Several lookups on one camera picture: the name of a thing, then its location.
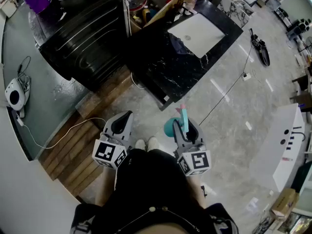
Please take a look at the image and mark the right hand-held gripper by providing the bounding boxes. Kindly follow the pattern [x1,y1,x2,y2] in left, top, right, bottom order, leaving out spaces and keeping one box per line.
[172,119,211,177]

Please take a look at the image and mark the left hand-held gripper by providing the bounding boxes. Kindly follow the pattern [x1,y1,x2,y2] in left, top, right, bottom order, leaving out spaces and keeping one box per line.
[92,111,134,170]

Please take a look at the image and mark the person's right forearm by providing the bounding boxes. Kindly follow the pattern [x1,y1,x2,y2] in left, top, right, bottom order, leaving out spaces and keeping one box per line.
[187,175,208,210]

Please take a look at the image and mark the person's left forearm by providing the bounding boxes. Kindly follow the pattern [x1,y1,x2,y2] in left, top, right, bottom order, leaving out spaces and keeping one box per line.
[94,164,118,207]

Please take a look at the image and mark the yellow bottle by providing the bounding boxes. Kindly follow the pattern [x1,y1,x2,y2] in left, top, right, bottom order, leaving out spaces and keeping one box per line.
[142,8,152,24]

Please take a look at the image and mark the person's white shoes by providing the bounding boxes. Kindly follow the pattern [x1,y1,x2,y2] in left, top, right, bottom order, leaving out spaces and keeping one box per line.
[135,136,159,153]

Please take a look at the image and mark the person's black clothing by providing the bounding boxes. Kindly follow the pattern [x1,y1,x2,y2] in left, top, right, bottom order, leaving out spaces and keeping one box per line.
[70,148,239,234]

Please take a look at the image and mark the wooden step platform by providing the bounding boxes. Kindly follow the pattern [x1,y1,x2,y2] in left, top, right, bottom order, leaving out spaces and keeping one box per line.
[38,67,137,197]

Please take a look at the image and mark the black marble table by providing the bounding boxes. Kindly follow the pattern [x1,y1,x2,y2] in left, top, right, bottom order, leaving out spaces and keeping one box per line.
[126,0,244,112]

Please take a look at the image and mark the white cabinet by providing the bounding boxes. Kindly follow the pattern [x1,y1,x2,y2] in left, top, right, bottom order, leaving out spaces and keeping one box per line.
[254,103,307,193]

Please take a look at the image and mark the dark cloth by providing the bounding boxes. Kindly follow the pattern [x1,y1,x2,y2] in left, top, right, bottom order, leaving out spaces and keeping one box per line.
[170,33,194,56]

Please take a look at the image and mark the white sink basin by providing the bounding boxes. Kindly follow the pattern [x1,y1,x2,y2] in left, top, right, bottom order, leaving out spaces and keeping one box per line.
[167,13,225,59]

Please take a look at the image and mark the white flat board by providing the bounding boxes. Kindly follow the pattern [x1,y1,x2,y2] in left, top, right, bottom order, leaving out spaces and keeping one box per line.
[122,0,133,38]

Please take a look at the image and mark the white round device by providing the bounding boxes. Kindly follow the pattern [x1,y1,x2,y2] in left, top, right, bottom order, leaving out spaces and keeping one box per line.
[4,78,31,112]

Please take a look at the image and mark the black floor device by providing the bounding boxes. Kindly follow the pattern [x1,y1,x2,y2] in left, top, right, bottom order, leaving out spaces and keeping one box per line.
[248,28,271,67]

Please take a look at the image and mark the small cardboard box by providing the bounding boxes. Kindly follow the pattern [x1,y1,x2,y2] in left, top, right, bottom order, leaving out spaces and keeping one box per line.
[270,188,300,222]

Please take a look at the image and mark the dark wooden chair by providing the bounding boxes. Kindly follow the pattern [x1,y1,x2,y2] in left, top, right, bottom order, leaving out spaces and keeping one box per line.
[289,73,312,113]

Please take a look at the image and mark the silver faucet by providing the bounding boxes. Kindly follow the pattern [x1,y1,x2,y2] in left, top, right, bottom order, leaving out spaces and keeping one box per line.
[179,4,197,16]

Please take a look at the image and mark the large cardboard box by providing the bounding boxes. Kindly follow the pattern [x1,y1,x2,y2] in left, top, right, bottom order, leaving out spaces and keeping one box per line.
[129,0,206,35]

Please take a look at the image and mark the white marble counter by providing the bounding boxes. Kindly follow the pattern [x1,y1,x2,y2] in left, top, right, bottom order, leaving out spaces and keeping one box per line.
[216,0,254,29]

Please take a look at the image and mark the black cable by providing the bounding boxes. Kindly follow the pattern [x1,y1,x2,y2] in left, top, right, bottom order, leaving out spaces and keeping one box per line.
[198,45,254,127]

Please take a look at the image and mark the white cable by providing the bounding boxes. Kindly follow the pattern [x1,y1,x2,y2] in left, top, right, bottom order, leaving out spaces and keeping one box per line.
[18,117,107,150]

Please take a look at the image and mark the bead necklace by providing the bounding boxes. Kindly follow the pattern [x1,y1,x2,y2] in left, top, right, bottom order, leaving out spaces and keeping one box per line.
[121,205,201,233]

